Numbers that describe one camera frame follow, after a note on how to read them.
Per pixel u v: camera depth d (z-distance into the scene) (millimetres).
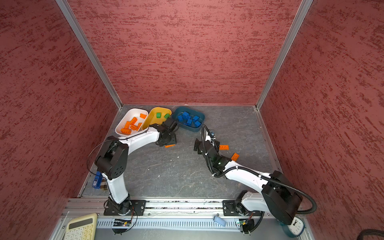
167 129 747
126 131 1031
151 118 1102
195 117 1097
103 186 777
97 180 793
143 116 1109
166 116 1102
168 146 885
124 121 1059
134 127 1041
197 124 1055
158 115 1139
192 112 1109
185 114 1095
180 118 1100
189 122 1065
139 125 1059
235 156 924
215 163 626
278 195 416
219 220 689
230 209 737
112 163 491
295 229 658
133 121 1076
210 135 700
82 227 669
